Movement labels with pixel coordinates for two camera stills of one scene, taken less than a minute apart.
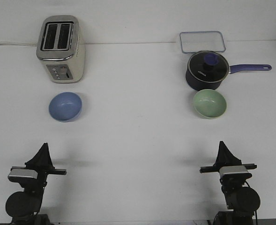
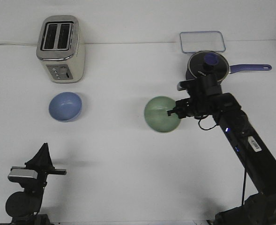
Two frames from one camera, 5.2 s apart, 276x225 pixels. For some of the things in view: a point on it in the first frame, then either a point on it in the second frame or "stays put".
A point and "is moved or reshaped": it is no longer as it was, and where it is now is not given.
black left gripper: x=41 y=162 stays put
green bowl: x=209 y=104 is moved or reshaped
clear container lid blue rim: x=192 y=42 stays put
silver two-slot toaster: x=59 y=47 stays put
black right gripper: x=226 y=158 to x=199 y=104
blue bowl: x=65 y=107 stays put
